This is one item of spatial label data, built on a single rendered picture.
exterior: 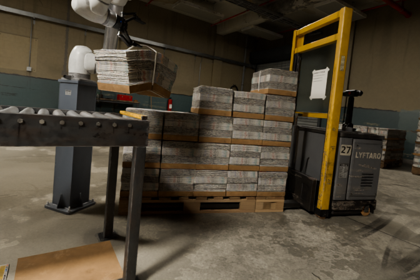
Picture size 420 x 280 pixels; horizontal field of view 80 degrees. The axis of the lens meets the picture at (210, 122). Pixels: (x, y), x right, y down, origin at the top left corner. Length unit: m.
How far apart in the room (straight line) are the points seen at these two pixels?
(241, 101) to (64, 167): 1.49
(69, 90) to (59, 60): 6.38
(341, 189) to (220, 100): 1.38
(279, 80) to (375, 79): 6.24
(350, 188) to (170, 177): 1.65
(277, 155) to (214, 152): 0.60
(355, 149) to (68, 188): 2.46
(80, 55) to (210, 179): 1.41
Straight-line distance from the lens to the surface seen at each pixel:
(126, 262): 1.40
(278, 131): 2.34
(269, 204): 2.46
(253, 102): 2.21
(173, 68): 1.65
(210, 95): 2.08
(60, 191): 2.31
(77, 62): 2.18
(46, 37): 8.61
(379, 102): 8.30
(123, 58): 1.42
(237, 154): 2.20
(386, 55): 8.48
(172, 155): 2.06
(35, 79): 8.48
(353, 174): 2.71
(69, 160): 2.20
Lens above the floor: 0.88
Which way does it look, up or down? 3 degrees down
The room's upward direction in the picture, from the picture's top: 5 degrees clockwise
